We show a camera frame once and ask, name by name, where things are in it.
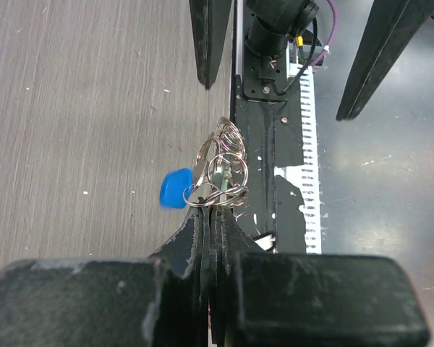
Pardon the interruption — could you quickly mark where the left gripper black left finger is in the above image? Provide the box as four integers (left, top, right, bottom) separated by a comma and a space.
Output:
0, 208, 209, 346

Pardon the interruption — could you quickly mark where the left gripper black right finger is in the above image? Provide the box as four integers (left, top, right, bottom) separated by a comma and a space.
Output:
209, 207, 430, 346

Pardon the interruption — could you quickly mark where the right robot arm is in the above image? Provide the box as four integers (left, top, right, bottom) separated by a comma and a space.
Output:
190, 1, 434, 121

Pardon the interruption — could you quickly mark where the blue tag key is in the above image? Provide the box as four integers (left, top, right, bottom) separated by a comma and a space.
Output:
159, 167, 205, 209

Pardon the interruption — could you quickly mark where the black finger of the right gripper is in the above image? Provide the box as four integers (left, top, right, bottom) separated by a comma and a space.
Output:
336, 0, 434, 121
189, 0, 232, 90

